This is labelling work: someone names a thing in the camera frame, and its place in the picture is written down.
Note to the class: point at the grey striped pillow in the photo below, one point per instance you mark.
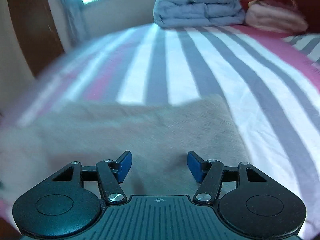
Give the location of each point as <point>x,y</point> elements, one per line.
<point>305,46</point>

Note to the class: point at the folded blue duvet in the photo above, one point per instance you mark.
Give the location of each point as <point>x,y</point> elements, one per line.
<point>197,5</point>

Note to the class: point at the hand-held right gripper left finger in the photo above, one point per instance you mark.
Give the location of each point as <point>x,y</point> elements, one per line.
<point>124,166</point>

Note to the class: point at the striped pink bed sheet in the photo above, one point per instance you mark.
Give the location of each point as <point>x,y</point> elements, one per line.
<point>225,67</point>

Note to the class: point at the blue-grey curtain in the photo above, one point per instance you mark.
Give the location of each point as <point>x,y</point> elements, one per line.
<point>72,10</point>

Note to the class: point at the folded pink blanket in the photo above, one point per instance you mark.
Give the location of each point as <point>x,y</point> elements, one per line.
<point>275,17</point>

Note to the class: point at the brown wooden door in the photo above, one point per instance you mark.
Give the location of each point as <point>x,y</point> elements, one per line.
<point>32,22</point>

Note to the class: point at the beige towel blanket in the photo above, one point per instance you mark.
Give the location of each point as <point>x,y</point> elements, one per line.
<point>140,132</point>

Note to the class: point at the red and white headboard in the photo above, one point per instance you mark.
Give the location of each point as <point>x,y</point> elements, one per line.
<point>307,7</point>

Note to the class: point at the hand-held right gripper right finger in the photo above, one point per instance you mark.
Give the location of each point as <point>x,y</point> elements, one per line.
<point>195,166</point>

